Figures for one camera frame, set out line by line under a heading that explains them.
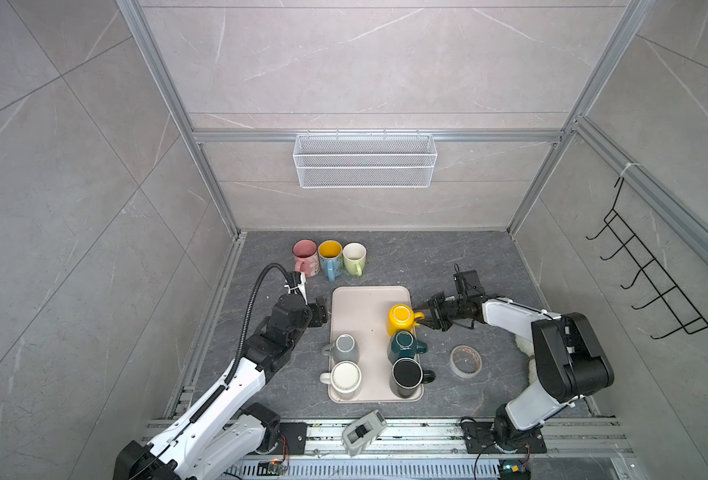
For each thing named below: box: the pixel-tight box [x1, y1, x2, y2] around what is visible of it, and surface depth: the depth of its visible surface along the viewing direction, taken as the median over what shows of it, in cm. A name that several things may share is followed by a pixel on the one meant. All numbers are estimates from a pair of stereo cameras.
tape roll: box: [449, 344, 483, 379], surface depth 87 cm
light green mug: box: [342, 241, 367, 277], surface depth 103 cm
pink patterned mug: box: [292, 239, 320, 277], surface depth 102 cm
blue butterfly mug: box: [317, 239, 343, 282], surface depth 102 cm
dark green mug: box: [388, 330, 428, 364], surface depth 81 cm
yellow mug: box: [387, 304, 425, 337], surface depth 87 cm
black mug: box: [391, 357, 436, 398], surface depth 77 cm
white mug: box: [320, 360, 362, 400], surface depth 78 cm
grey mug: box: [321, 334, 360, 363], surface depth 81 cm
